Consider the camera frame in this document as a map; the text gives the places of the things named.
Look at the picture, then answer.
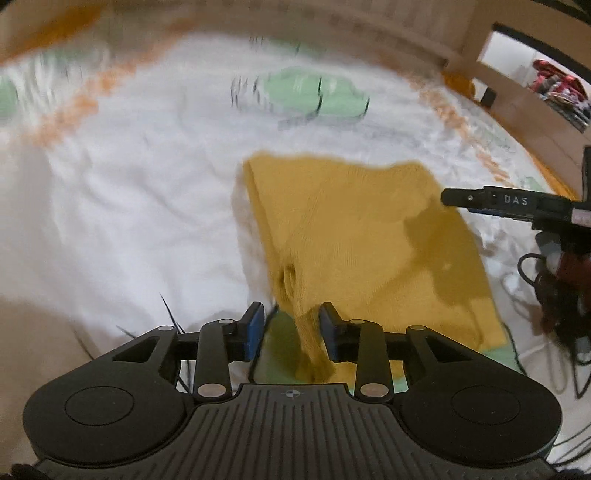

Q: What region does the black cable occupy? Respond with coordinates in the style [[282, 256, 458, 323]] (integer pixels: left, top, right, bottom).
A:
[[500, 250, 591, 464]]

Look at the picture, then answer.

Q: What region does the white leaf-print bedspread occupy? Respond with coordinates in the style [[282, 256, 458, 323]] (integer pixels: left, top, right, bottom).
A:
[[1, 36, 590, 469]]

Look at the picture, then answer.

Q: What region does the mustard yellow knit garment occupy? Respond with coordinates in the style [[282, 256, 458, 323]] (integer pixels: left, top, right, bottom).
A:
[[243, 153, 507, 383]]

